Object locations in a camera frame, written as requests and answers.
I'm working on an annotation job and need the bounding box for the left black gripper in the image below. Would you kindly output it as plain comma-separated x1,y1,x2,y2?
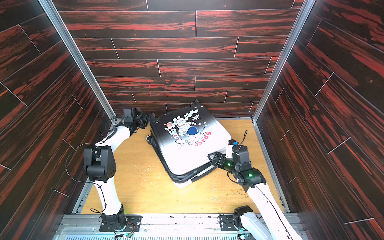
133,111,151,130

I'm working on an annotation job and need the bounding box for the black white space-print suitcase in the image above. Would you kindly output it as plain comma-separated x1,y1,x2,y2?
146,100,232,188

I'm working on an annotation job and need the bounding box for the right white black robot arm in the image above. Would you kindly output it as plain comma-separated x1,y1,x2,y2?
208,145,302,240

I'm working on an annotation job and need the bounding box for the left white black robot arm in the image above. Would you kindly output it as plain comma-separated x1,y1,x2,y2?
84,108,150,232

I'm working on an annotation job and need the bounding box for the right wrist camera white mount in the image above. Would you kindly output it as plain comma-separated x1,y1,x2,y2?
226,139,240,159

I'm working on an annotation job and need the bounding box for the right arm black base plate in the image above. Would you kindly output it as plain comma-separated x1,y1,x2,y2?
217,214,238,232

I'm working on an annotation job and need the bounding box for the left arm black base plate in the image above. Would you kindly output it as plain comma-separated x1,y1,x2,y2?
99,214,143,233

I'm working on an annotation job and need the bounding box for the front aluminium rail frame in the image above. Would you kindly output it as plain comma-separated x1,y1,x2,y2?
53,212,310,240

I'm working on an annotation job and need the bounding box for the left aluminium corner post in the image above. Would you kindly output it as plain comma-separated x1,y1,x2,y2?
38,0,116,118

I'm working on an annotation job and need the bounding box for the aluminium corner post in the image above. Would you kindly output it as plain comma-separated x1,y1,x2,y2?
38,0,116,118
252,0,317,122

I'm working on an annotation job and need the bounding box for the right aluminium corner post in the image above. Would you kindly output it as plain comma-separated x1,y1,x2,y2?
252,0,317,122

